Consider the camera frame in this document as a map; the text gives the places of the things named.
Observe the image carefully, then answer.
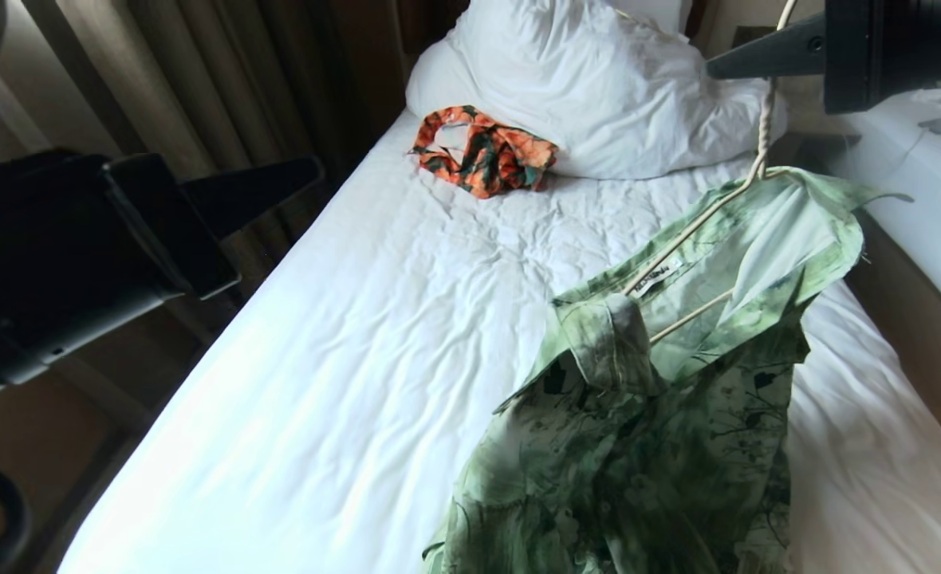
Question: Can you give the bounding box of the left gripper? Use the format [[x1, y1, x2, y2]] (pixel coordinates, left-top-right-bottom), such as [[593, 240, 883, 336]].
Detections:
[[0, 151, 325, 356]]

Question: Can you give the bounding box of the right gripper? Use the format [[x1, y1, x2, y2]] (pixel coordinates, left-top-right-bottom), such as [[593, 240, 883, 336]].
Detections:
[[706, 0, 941, 115]]

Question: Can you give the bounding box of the cream clothes hanger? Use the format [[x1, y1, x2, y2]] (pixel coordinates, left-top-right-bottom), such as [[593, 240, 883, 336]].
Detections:
[[624, 0, 800, 345]]

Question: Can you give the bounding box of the green patterned shirt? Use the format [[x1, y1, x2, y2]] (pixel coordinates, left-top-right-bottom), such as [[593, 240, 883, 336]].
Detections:
[[421, 166, 914, 574]]

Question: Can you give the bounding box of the bed with white sheet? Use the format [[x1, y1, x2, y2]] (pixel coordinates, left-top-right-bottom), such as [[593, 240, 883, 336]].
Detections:
[[56, 102, 941, 574]]

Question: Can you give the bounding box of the orange patterned shirt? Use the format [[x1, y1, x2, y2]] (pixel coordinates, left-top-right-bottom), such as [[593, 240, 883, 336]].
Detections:
[[409, 104, 560, 200]]

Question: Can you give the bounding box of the brown curtain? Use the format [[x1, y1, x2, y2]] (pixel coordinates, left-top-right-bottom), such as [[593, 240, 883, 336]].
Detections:
[[20, 0, 471, 308]]

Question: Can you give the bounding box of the white pillow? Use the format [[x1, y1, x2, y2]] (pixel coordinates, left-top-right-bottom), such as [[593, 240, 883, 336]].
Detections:
[[405, 0, 790, 182]]

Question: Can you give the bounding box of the neighbouring bed with wooden frame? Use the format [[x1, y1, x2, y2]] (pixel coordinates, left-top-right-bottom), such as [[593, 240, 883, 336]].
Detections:
[[825, 80, 941, 491]]

